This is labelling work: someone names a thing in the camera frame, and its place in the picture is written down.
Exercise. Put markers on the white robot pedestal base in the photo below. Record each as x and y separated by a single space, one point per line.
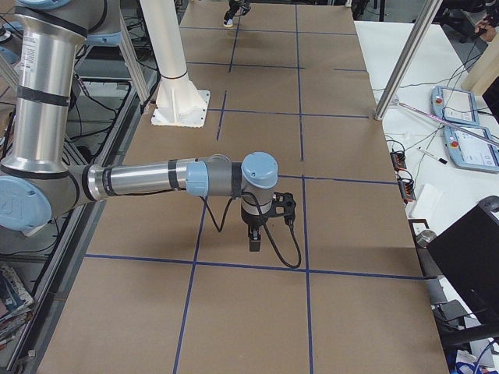
178 101

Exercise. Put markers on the aluminium frame post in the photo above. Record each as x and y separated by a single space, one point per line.
415 38

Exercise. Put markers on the black monitor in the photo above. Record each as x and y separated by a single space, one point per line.
467 255

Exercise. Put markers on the blue teach pendant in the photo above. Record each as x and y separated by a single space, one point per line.
453 105
469 152

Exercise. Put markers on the lower blue teach pendant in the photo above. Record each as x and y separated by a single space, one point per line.
469 152

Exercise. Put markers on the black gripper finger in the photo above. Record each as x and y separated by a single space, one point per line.
237 5

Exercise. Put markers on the upper blue teach pendant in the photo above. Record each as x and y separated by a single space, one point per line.
453 105

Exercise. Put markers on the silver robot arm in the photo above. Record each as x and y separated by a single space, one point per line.
36 184

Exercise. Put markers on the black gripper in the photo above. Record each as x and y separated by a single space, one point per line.
250 220

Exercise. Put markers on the black marker pen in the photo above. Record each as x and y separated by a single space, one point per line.
429 154

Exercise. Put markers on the stack of books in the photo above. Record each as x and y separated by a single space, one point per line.
16 303

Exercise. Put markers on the metal cup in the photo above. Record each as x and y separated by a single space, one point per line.
424 238

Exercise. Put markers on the seated person in black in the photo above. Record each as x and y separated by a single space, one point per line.
486 28

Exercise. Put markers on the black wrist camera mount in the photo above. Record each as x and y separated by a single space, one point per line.
283 205

